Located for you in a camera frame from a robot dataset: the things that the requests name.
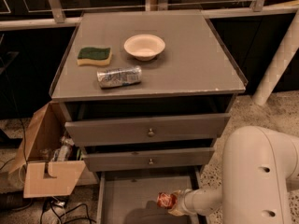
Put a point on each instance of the metal window railing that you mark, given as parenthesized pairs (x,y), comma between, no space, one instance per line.
(35,14)

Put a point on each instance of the grey drawer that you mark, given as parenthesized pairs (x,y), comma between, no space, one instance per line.
(129,197)
(148,159)
(104,132)

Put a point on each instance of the grey middle drawer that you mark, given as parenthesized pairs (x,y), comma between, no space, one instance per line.
(148,159)

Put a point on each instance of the green yellow sponge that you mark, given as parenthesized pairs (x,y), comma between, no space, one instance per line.
(94,56)

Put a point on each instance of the grey drawer cabinet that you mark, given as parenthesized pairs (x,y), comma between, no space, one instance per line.
(194,75)

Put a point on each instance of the grey top drawer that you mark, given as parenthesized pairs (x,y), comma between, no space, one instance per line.
(104,132)

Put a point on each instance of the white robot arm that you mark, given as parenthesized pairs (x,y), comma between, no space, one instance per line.
(259,169)

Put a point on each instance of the brown cardboard box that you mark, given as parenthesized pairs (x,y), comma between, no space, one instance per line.
(33,169)

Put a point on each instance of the white paper bowl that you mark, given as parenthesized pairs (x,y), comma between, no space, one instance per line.
(144,47)

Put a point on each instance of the red coke can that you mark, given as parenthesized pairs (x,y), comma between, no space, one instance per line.
(166,200)

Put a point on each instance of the silver blue crushed can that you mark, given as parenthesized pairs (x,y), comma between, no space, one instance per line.
(119,77)

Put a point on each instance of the grey bottom drawer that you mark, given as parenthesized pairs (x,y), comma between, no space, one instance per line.
(129,197)

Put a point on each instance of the plastic bottle in box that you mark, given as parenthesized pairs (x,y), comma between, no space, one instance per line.
(63,153)

